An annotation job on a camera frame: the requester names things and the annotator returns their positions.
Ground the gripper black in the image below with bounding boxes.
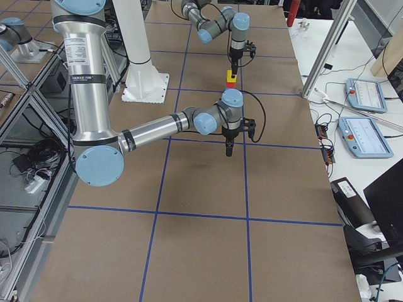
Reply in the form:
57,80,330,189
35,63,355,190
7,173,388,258
229,48,242,77
222,126,241,157

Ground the yellow block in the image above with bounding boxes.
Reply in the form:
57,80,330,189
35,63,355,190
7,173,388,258
226,69,237,84

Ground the red block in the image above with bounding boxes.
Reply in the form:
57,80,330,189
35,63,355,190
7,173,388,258
225,82,236,89

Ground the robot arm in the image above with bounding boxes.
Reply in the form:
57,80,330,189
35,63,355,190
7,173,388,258
51,1,246,187
181,1,256,78

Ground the red cylinder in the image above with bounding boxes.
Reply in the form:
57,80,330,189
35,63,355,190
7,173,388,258
287,0,300,28

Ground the brown paper table cover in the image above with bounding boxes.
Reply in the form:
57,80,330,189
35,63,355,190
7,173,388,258
30,5,360,301

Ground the teach pendant near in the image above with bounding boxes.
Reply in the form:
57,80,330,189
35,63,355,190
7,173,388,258
338,116,394,159

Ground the teach pendant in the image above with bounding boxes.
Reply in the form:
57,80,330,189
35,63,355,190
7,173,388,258
338,116,394,159
345,78,387,113

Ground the teach pendant far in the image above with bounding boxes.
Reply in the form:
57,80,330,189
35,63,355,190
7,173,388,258
345,78,387,113

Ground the black monitor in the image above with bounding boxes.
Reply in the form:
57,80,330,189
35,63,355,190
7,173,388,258
364,160,402,244

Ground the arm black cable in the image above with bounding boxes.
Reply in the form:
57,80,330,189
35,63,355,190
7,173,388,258
241,91,268,144
170,0,253,69

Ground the white camera pillar base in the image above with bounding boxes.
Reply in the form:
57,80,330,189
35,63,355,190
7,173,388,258
113,0,169,104

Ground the aluminium frame post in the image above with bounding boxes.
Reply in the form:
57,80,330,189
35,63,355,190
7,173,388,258
300,0,357,99

